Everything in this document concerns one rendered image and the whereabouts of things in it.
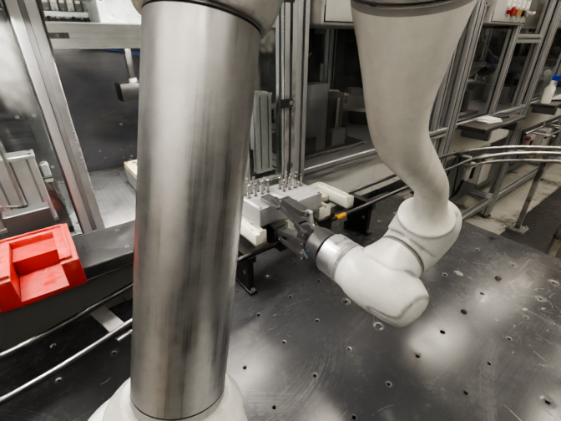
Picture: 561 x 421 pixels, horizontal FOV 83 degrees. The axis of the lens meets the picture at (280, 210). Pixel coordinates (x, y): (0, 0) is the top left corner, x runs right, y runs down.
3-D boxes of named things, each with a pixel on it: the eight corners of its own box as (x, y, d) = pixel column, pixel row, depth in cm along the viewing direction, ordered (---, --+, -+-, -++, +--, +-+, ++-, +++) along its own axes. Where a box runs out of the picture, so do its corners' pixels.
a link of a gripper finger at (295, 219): (303, 239, 71) (305, 235, 70) (274, 207, 76) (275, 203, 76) (315, 233, 73) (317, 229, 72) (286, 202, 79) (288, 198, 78)
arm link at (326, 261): (367, 238, 64) (345, 225, 68) (336, 255, 59) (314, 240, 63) (360, 272, 69) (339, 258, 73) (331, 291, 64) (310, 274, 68)
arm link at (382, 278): (334, 296, 66) (375, 257, 71) (399, 349, 56) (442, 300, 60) (328, 264, 59) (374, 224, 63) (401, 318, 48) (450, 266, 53)
